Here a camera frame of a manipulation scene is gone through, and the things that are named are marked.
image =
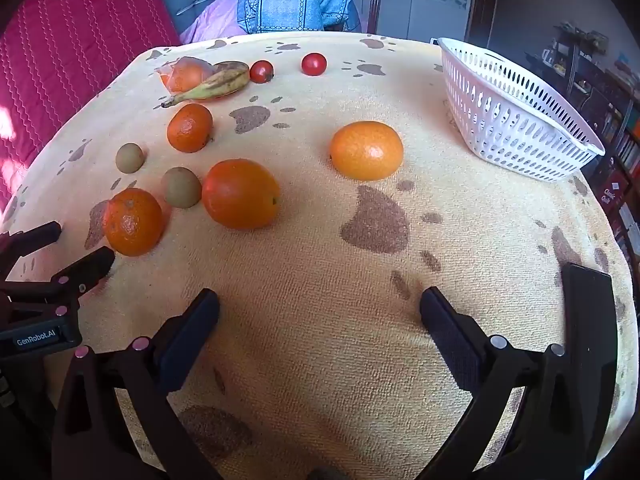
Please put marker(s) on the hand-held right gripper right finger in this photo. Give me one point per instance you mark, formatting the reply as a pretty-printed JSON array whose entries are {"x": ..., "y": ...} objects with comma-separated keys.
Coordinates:
[{"x": 450, "y": 332}]

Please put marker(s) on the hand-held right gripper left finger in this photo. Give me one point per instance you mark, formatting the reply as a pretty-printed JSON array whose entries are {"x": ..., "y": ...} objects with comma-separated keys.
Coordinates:
[{"x": 192, "y": 340}]

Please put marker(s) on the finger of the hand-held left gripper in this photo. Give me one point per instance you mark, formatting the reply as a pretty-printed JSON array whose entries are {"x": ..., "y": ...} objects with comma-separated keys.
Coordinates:
[
  {"x": 35, "y": 240},
  {"x": 92, "y": 266}
]

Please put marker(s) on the mandarin orange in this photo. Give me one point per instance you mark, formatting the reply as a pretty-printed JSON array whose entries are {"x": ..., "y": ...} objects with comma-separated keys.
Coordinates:
[
  {"x": 134, "y": 221},
  {"x": 190, "y": 127}
]

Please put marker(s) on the orange printed snack packet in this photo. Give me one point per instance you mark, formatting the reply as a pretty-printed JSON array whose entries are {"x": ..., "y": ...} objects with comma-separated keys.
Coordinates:
[{"x": 181, "y": 75}]

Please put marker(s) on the white plastic basket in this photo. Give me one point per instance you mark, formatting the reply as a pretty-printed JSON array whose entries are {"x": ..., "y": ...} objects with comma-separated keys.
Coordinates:
[{"x": 515, "y": 125}]

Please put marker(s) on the brown kiwi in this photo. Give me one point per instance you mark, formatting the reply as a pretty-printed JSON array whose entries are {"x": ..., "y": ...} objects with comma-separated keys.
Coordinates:
[
  {"x": 181, "y": 187},
  {"x": 130, "y": 157}
]

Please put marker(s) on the yellow paw print towel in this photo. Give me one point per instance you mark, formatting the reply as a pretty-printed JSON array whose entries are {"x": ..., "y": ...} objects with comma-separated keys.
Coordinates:
[{"x": 310, "y": 260}]

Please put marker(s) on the black flat panel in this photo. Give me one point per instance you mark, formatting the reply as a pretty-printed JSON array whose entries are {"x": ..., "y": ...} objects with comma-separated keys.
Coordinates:
[{"x": 592, "y": 320}]

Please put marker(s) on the large dark orange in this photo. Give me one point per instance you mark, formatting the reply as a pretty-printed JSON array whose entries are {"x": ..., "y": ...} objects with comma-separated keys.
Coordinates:
[{"x": 241, "y": 194}]

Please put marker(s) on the large light orange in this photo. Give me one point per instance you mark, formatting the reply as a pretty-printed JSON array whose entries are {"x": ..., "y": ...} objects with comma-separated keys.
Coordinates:
[{"x": 367, "y": 151}]

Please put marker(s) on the red quilted blanket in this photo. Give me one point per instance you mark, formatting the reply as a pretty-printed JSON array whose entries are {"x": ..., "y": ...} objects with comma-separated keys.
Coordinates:
[{"x": 75, "y": 35}]

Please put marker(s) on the spotted yellow banana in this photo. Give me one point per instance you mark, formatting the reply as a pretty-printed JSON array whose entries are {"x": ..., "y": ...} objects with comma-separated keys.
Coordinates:
[{"x": 217, "y": 85}]

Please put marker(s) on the red cherry tomato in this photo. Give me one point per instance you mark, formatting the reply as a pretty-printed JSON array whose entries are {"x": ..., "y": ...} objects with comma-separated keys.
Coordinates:
[
  {"x": 261, "y": 71},
  {"x": 314, "y": 64}
]

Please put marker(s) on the dark bookshelf with books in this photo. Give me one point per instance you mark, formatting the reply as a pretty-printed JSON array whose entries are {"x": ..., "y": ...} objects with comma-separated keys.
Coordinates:
[{"x": 622, "y": 130}]

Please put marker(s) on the pink dotted bedding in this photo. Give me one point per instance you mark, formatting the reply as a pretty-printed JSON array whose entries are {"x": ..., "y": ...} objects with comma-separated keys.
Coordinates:
[{"x": 215, "y": 22}]

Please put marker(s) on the small cluttered shelf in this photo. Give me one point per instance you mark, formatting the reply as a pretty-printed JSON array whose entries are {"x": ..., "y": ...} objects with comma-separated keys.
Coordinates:
[{"x": 570, "y": 47}]

